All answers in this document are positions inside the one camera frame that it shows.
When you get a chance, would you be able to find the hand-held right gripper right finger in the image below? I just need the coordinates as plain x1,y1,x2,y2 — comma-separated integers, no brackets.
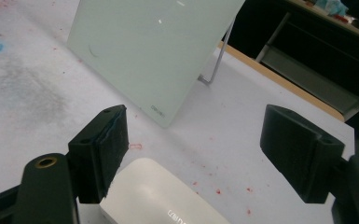
259,104,346,204

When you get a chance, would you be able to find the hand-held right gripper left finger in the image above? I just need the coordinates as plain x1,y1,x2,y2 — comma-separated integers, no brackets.
67,104,130,204

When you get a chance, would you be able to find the white board eraser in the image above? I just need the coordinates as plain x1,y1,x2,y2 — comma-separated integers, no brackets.
99,157,232,224

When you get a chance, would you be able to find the glass whiteboard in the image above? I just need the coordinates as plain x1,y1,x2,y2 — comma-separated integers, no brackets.
66,0,246,129

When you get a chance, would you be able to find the metal whiteboard stand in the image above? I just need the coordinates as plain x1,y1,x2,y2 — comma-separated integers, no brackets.
198,19,236,86

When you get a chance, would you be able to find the teal cloth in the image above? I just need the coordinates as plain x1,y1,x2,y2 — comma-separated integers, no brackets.
314,0,350,17

